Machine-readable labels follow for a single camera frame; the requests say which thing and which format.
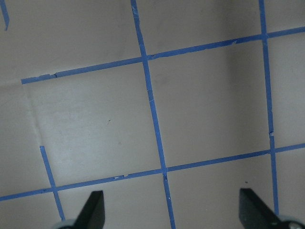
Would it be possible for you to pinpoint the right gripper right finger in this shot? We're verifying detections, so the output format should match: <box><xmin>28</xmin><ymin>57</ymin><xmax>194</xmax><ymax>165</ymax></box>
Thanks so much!
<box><xmin>238</xmin><ymin>187</ymin><xmax>305</xmax><ymax>229</ymax></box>

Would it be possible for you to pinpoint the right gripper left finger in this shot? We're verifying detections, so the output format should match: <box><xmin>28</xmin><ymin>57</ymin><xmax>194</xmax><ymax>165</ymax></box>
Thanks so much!
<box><xmin>52</xmin><ymin>190</ymin><xmax>106</xmax><ymax>229</ymax></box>

